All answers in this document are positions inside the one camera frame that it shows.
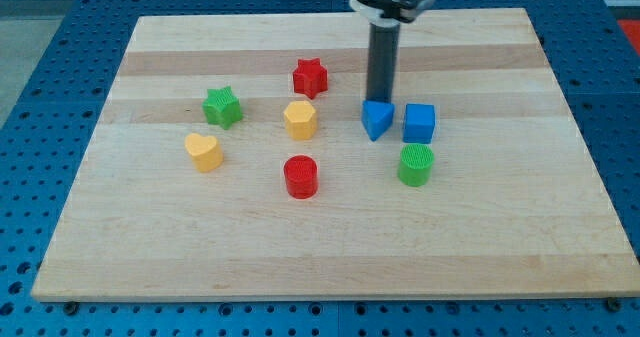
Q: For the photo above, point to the blue cube block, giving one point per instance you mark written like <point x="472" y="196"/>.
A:
<point x="419" y="123"/>

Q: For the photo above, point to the red cylinder block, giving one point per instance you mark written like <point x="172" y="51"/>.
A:
<point x="301" y="176"/>

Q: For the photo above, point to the yellow hexagon block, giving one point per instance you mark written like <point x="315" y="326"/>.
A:
<point x="300" y="120"/>

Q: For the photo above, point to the blue triangle block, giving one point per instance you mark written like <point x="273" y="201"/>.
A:
<point x="377" y="118"/>

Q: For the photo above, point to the red star block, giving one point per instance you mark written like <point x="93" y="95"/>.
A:
<point x="310" y="77"/>

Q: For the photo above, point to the wooden board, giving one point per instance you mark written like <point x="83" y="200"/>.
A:
<point x="514" y="207"/>

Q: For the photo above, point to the green cylinder block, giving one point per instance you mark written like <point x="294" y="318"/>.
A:
<point x="416" y="161"/>

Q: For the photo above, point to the green star block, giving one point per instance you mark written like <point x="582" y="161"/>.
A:
<point x="221" y="107"/>

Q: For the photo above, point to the yellow heart block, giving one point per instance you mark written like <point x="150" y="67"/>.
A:
<point x="205" y="152"/>

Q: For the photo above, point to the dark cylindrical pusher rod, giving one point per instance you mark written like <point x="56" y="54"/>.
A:
<point x="381" y="63"/>

